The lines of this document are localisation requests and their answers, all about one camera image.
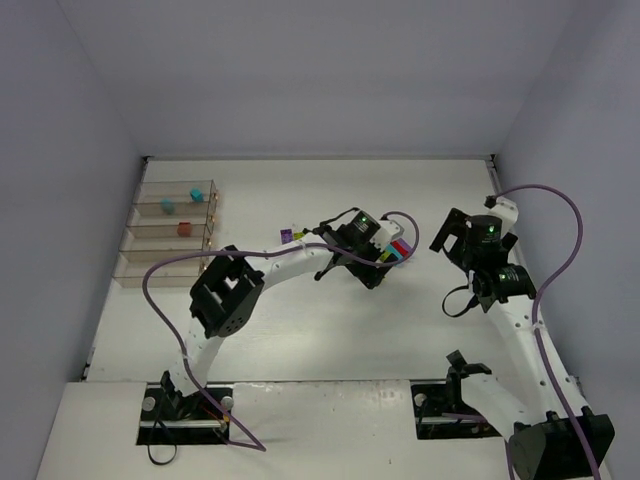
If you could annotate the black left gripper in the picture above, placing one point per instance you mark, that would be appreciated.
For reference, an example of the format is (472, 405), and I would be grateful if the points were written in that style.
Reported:
(367, 270)

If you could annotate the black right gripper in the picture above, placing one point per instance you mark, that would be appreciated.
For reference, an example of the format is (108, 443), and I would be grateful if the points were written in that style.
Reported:
(451, 232)

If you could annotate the purple sloped 2x4 brick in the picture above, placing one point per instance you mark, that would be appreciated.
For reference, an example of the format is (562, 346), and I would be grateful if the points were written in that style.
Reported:
(286, 236)

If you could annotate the teal cube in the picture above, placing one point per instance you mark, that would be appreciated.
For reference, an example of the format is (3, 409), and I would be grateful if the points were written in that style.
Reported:
(196, 195)

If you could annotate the small teal brick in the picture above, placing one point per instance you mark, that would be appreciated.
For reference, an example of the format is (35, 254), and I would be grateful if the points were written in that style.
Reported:
(167, 206)

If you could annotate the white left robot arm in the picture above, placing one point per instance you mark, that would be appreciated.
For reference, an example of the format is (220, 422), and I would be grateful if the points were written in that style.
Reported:
(223, 298)

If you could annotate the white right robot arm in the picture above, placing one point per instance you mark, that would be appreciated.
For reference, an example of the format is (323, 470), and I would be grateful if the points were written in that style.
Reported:
(553, 433)

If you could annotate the teal long brick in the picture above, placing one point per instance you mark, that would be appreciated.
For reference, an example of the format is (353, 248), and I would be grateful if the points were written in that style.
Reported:
(393, 257)

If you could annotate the purple half-round brick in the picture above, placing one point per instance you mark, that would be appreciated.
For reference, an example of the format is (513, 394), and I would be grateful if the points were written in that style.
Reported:
(407, 246)

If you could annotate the clear acrylic sorting container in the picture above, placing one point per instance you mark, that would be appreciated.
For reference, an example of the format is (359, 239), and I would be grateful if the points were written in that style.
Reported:
(150, 236)

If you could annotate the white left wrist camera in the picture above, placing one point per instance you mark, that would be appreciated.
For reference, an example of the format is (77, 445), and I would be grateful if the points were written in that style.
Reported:
(389, 231)

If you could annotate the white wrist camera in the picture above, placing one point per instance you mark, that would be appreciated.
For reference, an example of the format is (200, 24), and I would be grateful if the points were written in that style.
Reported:
(389, 231)
(504, 209)

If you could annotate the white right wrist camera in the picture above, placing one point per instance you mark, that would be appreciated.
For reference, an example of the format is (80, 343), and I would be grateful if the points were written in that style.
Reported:
(504, 209)

